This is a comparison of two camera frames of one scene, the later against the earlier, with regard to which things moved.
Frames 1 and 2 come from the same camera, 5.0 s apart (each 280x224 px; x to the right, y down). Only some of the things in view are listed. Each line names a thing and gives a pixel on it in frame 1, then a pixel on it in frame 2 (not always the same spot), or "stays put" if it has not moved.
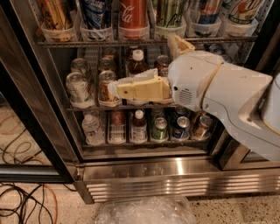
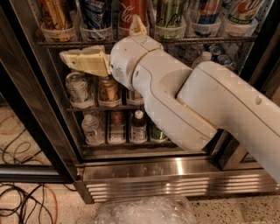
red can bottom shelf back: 117,118 stays put
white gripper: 192,76 → 126,58
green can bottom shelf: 160,129 stays put
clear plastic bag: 147,210 stays put
